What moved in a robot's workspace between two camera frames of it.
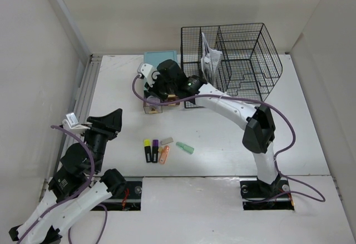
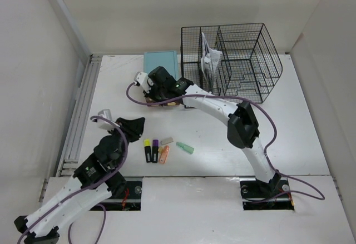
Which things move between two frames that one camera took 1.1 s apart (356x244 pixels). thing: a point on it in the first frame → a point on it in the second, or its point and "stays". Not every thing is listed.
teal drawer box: x=156 y=58 stays
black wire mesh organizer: x=250 y=64 stays
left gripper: x=112 y=122 → x=133 y=128
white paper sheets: x=209 y=58 stays
